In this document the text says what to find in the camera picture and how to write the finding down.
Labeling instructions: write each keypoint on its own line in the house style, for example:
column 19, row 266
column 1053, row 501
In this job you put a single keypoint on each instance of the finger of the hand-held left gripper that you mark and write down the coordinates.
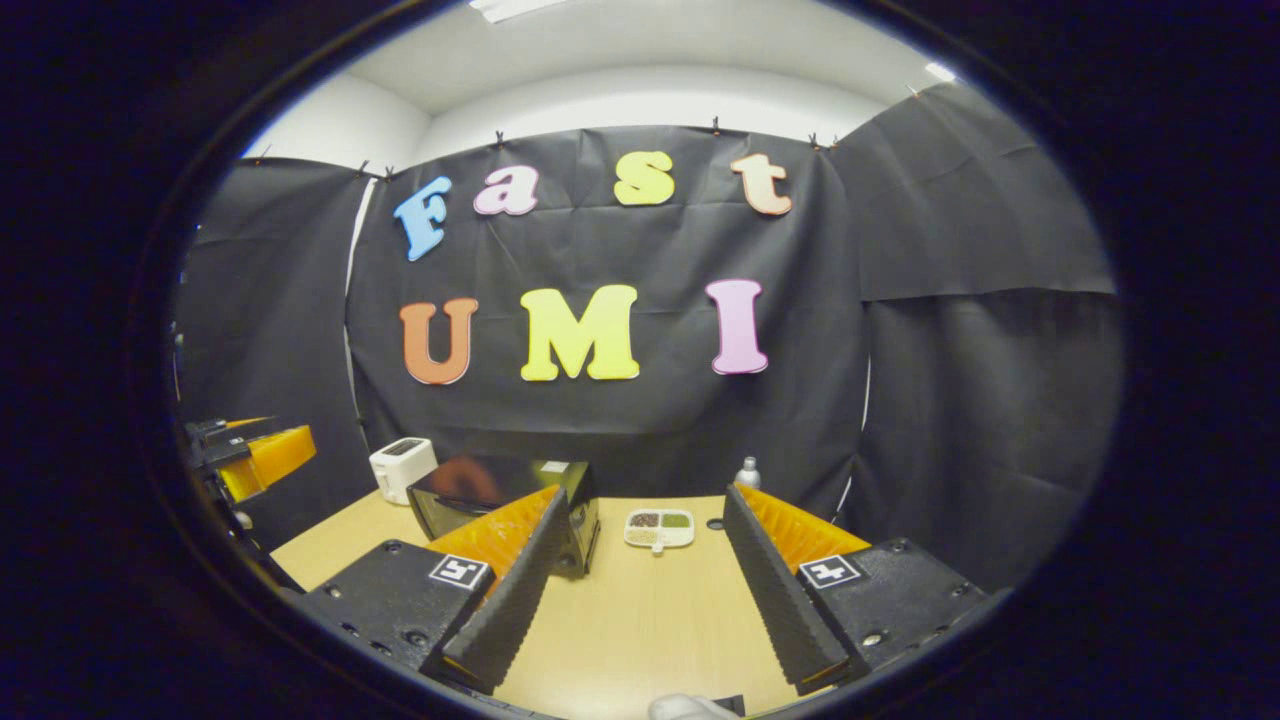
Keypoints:
column 268, row 462
column 225, row 432

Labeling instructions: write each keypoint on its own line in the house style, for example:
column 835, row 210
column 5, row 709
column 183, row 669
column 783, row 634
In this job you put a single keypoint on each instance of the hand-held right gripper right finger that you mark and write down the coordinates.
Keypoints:
column 780, row 600

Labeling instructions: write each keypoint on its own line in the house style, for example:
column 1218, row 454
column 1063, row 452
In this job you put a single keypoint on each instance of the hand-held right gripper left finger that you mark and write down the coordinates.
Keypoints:
column 400, row 600

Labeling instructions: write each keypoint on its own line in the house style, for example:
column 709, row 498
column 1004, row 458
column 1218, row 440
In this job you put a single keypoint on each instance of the black electric oven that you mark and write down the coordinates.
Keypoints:
column 470, row 490

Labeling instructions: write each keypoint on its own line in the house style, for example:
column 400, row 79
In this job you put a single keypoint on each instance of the white toaster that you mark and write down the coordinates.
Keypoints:
column 400, row 470

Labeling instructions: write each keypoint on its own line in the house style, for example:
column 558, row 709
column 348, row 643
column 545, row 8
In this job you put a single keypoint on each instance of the silver spray bottle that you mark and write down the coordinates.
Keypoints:
column 748, row 472

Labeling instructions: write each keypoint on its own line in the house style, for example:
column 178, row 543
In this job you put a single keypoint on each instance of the white divided grain dish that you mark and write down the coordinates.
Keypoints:
column 660, row 530

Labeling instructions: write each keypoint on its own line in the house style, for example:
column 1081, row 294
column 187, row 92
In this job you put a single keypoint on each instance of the black backdrop cloth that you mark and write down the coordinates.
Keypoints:
column 600, row 420

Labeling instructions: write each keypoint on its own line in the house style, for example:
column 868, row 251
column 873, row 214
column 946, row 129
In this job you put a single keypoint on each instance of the large ceiling light panel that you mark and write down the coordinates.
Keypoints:
column 515, row 8

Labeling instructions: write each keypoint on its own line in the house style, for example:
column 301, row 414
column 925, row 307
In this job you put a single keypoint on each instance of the small ceiling light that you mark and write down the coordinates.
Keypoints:
column 940, row 72

